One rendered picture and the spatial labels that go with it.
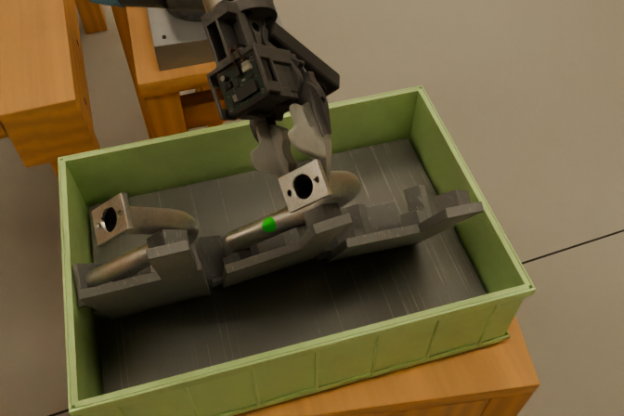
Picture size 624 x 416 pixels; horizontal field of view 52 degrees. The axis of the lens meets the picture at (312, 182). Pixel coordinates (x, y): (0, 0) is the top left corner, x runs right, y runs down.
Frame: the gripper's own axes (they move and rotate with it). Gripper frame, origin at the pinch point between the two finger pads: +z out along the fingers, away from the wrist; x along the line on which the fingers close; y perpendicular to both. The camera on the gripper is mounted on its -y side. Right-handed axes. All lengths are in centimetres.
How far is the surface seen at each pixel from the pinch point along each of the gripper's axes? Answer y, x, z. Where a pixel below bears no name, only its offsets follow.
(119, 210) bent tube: 13.9, -14.5, -3.1
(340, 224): -4.0, -0.9, 4.9
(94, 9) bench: -111, -146, -128
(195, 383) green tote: 0.4, -25.9, 16.9
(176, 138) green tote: -16.3, -32.7, -19.5
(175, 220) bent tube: 6.4, -14.8, -1.4
